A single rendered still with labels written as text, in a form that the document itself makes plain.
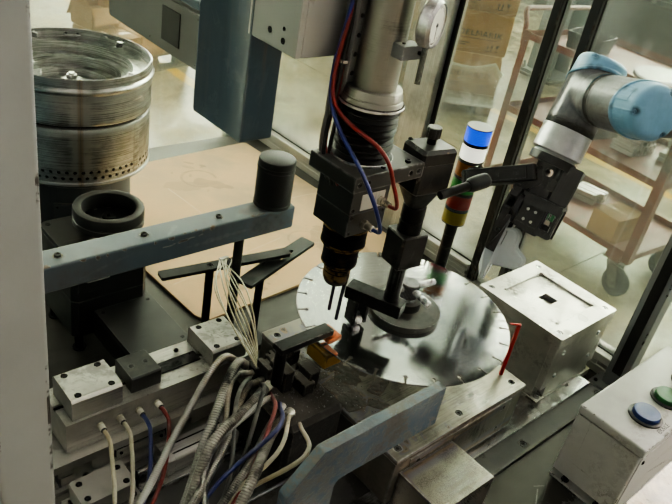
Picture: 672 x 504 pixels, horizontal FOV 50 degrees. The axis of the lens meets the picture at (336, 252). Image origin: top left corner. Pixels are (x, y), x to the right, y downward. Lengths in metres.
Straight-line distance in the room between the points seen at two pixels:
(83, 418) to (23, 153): 0.68
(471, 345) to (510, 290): 0.28
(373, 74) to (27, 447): 0.51
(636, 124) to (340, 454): 0.55
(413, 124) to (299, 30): 0.87
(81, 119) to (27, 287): 0.99
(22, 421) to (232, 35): 0.55
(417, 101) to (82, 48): 0.71
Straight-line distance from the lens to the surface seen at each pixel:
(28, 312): 0.42
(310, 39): 0.79
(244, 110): 0.88
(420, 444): 1.06
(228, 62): 0.90
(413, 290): 1.08
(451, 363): 1.04
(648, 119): 1.01
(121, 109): 1.41
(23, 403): 0.46
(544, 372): 1.31
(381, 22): 0.79
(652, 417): 1.18
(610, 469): 1.18
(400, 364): 1.01
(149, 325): 1.21
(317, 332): 0.98
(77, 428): 1.02
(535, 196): 1.10
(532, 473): 1.23
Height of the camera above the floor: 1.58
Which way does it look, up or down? 31 degrees down
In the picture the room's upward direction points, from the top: 11 degrees clockwise
